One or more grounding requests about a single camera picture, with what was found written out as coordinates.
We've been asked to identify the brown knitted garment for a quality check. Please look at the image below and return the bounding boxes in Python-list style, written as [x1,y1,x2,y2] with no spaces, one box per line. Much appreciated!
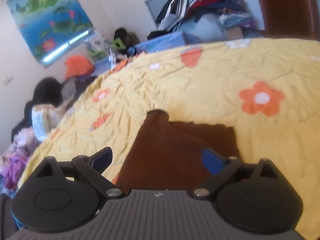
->
[115,109,240,194]

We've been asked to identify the pink purple clothes heap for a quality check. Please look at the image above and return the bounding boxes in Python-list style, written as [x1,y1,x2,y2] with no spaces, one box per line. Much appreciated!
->
[0,126,41,193]

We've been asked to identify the pile of mixed clothes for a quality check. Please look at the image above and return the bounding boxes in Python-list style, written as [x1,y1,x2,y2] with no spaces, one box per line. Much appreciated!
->
[148,0,259,43]

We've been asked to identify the dark haired person sitting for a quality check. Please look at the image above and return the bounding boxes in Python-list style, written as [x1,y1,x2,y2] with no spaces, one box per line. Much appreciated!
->
[11,77,74,142]

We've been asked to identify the yellow floral bed sheet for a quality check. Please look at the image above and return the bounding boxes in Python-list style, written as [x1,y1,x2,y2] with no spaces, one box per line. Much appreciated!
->
[19,38,319,239]

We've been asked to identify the orange cloth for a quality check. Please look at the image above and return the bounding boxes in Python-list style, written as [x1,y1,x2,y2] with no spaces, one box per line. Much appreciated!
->
[65,55,94,80]

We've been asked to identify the green black items on shelf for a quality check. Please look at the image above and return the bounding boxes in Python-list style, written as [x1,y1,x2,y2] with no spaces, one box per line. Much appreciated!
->
[112,28,140,57]

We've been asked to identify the blue striped quilt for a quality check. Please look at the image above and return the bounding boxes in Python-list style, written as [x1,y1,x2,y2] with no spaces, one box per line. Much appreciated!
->
[91,31,200,76]

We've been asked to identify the brown wooden door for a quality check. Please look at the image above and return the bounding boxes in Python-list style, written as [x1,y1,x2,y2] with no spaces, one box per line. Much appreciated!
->
[259,0,319,40]

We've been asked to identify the grey monitor screen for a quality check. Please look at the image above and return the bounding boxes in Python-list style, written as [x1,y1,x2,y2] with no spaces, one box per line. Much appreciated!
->
[144,0,168,26]

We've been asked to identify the blue lotus wall poster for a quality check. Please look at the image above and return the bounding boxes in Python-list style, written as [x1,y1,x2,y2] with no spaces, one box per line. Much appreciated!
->
[7,0,94,67]

